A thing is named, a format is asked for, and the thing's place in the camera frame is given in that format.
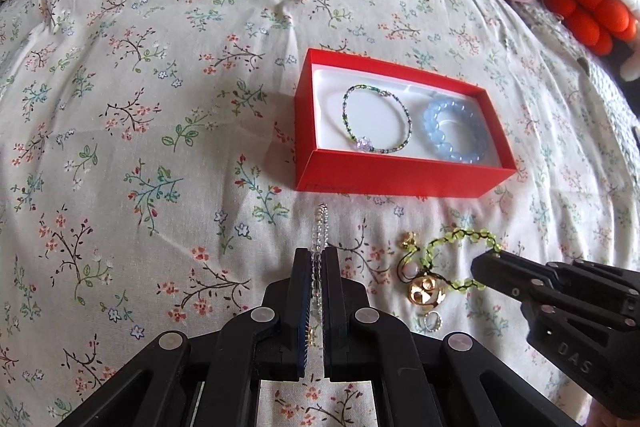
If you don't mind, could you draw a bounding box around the yellow-green bead cord bracelet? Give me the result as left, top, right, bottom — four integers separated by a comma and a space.
397, 229, 501, 293

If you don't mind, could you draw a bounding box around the clear bead bracelet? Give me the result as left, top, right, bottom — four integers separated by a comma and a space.
309, 204, 331, 348

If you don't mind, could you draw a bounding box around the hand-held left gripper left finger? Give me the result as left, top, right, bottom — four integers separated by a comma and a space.
50, 248, 313, 427

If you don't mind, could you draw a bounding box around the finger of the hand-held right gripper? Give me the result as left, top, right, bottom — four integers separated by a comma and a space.
472, 251, 556, 308

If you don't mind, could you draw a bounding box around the floral bedsheet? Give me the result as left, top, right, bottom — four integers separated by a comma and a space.
0, 0, 640, 427

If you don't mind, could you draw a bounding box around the green beaded flower bracelet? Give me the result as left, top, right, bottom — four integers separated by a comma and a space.
341, 83, 413, 155

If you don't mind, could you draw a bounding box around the blue bead bracelet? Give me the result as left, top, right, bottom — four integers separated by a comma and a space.
422, 97, 488, 164

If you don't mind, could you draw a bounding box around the large gold ring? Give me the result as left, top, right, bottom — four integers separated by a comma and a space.
407, 274, 446, 313

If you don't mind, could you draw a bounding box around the red jewelry box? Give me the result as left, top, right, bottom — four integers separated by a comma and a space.
294, 48, 517, 198

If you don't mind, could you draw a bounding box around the grey patterned fabric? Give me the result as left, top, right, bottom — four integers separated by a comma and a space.
515, 0, 640, 148

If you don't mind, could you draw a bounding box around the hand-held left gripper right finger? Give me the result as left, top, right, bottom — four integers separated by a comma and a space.
322, 247, 571, 427

